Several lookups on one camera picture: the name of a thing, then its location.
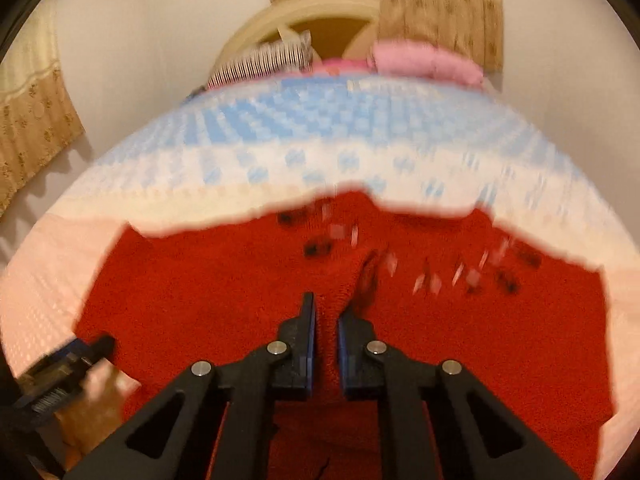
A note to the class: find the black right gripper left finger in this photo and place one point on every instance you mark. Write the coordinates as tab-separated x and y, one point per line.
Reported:
212	422

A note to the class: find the striped pillow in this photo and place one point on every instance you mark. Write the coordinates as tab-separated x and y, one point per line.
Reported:
292	55

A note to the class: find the pink pillow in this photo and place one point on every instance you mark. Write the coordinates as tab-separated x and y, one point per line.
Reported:
412	59

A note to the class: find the beige side curtain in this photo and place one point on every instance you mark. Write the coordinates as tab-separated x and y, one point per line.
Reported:
38	118

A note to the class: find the cream wooden headboard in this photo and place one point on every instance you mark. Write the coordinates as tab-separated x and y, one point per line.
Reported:
339	28

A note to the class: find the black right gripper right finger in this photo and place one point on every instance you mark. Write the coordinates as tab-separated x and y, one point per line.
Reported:
438	421

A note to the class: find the red knit sweater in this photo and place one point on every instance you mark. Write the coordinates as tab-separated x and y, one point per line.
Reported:
530	326

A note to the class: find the blue pink dotted bedspread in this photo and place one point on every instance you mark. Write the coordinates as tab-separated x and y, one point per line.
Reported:
234	151

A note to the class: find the left hand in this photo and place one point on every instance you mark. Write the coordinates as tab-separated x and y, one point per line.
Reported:
94	415

